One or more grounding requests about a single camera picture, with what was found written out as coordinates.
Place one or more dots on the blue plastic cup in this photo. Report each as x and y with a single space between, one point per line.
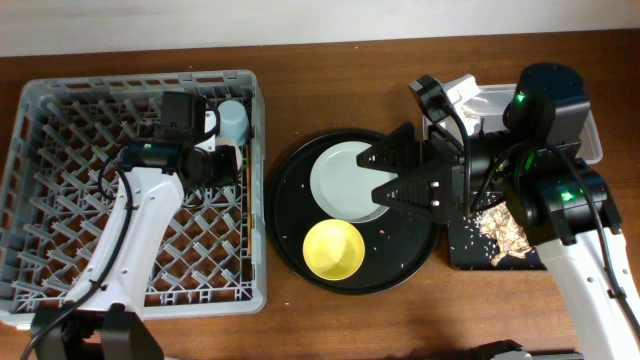
234 122

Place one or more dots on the food scraps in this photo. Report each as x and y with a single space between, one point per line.
507 236

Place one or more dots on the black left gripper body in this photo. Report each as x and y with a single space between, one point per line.
220 167

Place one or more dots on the round black serving tray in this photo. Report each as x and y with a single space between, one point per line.
397 244

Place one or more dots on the black rectangular tray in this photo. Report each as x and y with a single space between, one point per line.
471 251

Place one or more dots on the light grey plate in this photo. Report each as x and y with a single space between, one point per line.
342 189

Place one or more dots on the clear plastic waste bin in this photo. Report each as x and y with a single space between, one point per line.
493 99

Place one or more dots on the grey plastic dishwasher rack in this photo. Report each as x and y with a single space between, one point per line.
55 203

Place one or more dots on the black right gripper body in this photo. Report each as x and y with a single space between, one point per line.
451 181

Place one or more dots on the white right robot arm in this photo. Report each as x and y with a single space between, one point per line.
564 207

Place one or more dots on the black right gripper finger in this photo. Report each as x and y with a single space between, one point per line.
406 193
397 153

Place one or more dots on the pink plastic cup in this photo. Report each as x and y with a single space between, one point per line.
228 154

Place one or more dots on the yellow bowl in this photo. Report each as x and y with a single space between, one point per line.
333 250

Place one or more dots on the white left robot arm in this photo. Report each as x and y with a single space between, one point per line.
101 315

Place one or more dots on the white paper napkin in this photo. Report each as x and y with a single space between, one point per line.
469 117

